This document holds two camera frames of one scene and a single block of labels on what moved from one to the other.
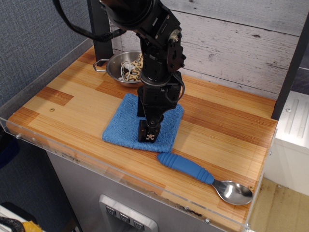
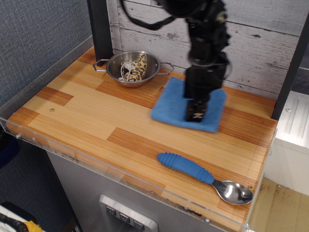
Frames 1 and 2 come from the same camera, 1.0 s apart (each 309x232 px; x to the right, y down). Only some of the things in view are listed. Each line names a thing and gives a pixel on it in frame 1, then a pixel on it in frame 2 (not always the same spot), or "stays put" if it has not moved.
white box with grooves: [287, 163] stays put
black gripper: [153, 101] -> [203, 76]
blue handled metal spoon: [231, 192] stays put
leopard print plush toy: [131, 71] stays put
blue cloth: [122, 128] -> [170, 108]
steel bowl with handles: [124, 68] stays put
